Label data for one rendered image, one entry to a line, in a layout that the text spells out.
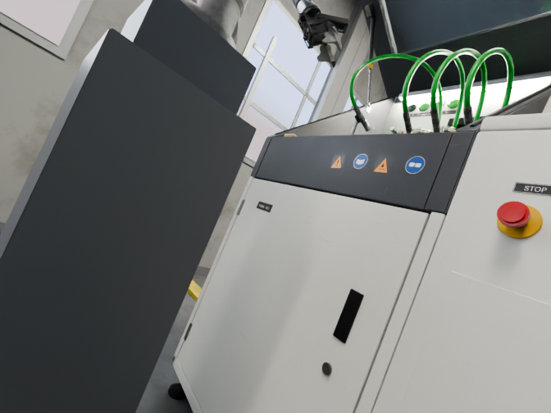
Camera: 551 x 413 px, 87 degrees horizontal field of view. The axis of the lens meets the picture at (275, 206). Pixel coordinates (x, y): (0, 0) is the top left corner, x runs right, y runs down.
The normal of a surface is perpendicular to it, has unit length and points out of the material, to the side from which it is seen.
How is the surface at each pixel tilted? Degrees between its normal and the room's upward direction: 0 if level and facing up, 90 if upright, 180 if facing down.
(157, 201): 90
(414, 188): 90
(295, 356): 90
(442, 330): 90
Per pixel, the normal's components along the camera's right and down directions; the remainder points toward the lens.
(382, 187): -0.73, -0.34
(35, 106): 0.63, 0.22
